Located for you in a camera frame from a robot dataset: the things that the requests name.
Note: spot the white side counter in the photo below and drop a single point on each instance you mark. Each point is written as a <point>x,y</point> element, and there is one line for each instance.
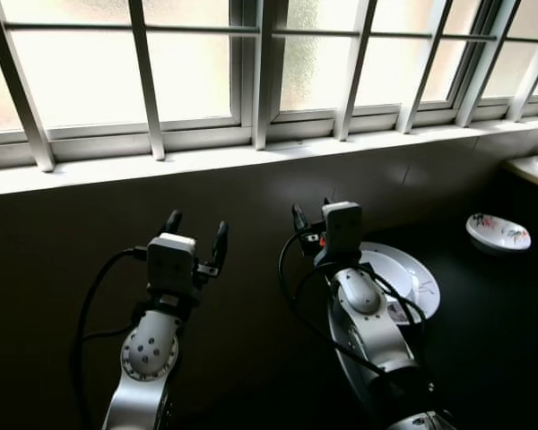
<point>531,170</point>

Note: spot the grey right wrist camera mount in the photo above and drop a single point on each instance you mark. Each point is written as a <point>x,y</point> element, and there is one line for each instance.
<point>342,228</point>

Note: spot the white frosted glass window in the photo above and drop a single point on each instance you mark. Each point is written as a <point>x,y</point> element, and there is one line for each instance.
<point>255,81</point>

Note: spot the white window security grille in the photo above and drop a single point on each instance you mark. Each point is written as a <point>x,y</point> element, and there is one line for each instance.
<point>147,90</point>

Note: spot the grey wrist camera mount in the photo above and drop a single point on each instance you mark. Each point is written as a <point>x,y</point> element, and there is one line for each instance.
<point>342,228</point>
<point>170,262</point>

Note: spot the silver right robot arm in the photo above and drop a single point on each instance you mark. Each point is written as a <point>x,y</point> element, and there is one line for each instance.
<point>368,313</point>

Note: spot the white bowl with floral print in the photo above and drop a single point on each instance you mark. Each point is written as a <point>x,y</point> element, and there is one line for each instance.
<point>498,233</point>

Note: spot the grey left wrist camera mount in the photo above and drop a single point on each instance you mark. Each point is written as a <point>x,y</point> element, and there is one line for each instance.
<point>170,262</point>

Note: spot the large white plate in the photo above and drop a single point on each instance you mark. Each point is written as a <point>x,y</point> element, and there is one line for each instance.
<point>426,291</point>

